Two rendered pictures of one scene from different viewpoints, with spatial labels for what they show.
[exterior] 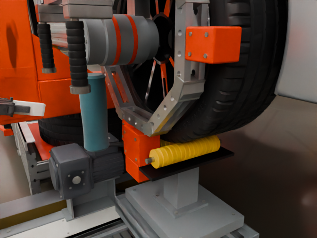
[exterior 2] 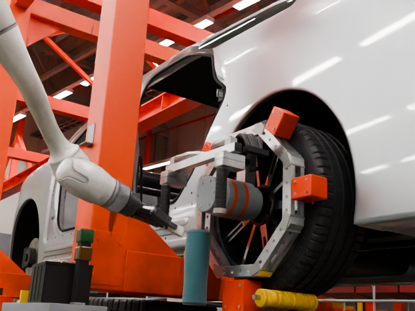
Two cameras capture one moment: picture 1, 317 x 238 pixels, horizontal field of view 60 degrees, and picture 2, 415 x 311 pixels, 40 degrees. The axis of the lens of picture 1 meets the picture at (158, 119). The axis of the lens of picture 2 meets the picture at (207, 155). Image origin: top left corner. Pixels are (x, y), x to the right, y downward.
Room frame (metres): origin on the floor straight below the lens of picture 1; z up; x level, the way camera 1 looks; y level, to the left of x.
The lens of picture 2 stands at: (-1.16, 0.31, 0.41)
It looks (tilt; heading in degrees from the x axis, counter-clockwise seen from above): 17 degrees up; 357
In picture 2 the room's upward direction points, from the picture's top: 3 degrees clockwise
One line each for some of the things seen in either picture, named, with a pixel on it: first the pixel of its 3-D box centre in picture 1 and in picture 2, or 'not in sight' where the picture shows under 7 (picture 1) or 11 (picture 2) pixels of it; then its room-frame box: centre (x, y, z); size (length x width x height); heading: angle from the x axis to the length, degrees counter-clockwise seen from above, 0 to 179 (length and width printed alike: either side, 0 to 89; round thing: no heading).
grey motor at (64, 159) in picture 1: (102, 174); not in sight; (1.10, 0.25, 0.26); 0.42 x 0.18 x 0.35; 121
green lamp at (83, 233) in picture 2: not in sight; (84, 236); (0.49, 0.56, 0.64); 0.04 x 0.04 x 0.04; 31
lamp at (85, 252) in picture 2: not in sight; (83, 253); (0.49, 0.56, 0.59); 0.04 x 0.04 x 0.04; 31
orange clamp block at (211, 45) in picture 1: (212, 44); (309, 188); (0.59, -0.11, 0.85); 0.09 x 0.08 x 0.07; 31
